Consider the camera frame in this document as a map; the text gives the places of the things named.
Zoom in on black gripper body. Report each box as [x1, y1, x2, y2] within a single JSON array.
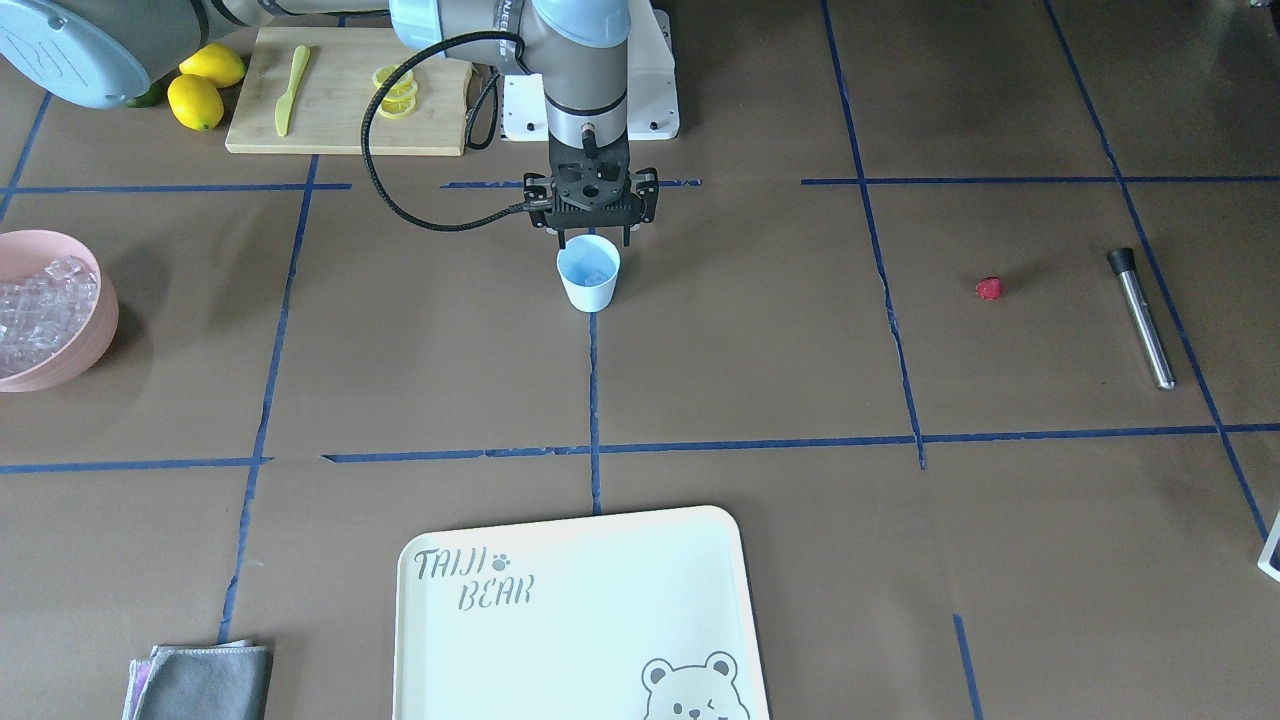
[[524, 136, 660, 233]]

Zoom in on clear ice cube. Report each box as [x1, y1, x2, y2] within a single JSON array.
[[575, 263, 617, 287]]

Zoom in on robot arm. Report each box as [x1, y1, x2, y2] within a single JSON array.
[[1, 1, 660, 240]]

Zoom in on light blue plastic cup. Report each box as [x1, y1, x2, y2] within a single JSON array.
[[556, 234, 621, 313]]

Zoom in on pink bowl of ice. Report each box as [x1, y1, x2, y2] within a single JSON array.
[[1, 231, 119, 393]]

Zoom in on lemon slices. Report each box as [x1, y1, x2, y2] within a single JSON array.
[[371, 65, 419, 120]]

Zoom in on wooden cutting board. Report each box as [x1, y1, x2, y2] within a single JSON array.
[[225, 27, 474, 158]]

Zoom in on yellow plastic knife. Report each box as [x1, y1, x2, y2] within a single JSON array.
[[273, 45, 311, 137]]

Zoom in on red strawberry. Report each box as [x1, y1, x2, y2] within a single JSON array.
[[975, 275, 1005, 302]]

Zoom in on yellow lemon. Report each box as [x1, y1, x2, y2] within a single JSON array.
[[166, 74, 225, 132], [178, 44, 247, 88]]

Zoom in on cream bear serving tray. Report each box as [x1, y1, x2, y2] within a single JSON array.
[[390, 505, 771, 719]]

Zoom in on steel muddler black tip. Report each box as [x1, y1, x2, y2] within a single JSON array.
[[1106, 247, 1176, 391]]

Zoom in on folded grey cloth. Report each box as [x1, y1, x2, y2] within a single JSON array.
[[122, 641, 273, 719]]

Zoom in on white pedestal column base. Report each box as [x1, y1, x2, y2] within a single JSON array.
[[500, 1, 680, 142]]

